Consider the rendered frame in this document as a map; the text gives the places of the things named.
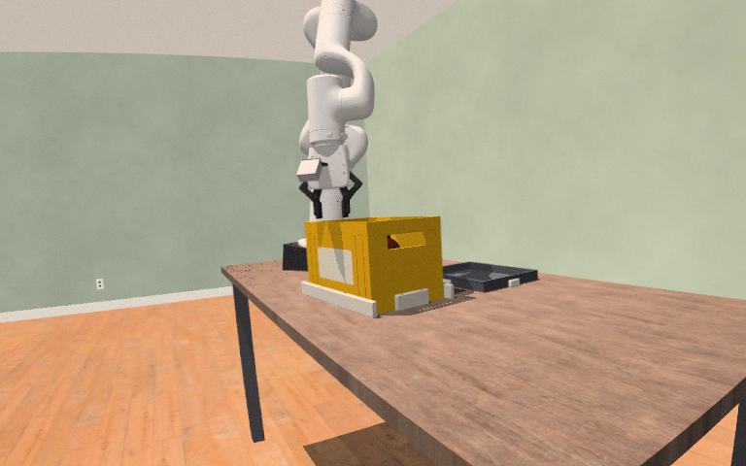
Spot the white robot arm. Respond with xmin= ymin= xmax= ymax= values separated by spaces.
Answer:
xmin=296 ymin=0 xmax=377 ymax=222

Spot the yellow wooden crate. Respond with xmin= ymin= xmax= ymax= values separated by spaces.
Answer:
xmin=305 ymin=216 xmax=444 ymax=314

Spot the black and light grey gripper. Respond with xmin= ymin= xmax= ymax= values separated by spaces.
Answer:
xmin=299 ymin=143 xmax=362 ymax=219

